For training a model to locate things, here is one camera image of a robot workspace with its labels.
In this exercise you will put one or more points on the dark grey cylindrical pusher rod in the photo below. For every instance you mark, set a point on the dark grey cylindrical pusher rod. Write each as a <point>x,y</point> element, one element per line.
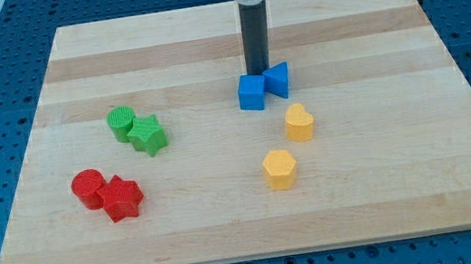
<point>254,31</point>

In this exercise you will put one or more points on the green star block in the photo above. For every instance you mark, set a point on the green star block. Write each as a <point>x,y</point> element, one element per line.
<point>147,135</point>

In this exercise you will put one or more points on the red star block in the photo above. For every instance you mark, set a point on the red star block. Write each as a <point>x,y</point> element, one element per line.
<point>120,198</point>

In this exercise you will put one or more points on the blue triangle block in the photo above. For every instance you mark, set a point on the blue triangle block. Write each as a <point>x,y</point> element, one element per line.
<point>277,80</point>

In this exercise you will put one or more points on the blue cube block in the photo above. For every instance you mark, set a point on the blue cube block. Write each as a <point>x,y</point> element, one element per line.
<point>251,92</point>

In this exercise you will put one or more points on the yellow heart block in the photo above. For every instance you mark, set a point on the yellow heart block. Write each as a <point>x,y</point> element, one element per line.
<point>299,123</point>

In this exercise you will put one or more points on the yellow hexagon block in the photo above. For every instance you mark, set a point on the yellow hexagon block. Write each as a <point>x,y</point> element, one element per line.
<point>279,169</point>

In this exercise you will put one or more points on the green cylinder block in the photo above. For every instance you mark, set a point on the green cylinder block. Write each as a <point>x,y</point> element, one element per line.
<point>120,121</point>

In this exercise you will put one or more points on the wooden board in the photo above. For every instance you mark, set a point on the wooden board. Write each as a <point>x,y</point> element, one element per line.
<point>390,157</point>

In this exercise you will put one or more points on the red cylinder block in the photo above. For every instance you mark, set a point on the red cylinder block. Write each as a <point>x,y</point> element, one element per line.
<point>85,186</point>

